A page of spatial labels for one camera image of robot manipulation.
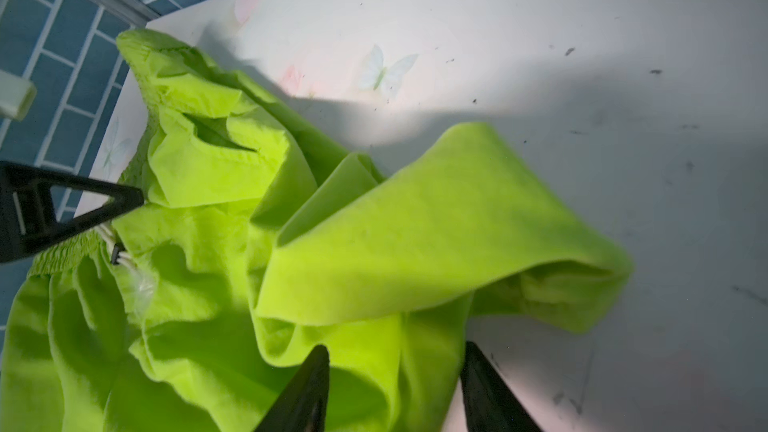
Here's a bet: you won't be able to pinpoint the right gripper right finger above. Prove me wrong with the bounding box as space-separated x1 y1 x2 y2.
460 341 542 432

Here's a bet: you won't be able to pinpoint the lime green shorts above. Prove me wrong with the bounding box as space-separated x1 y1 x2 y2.
1 29 632 431

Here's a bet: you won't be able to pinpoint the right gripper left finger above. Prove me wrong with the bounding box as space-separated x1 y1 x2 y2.
254 345 330 432

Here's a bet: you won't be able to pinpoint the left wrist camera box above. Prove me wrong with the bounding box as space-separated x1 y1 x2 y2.
0 70 37 121

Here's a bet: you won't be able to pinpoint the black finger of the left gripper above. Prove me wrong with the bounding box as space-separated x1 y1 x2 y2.
1 161 144 263

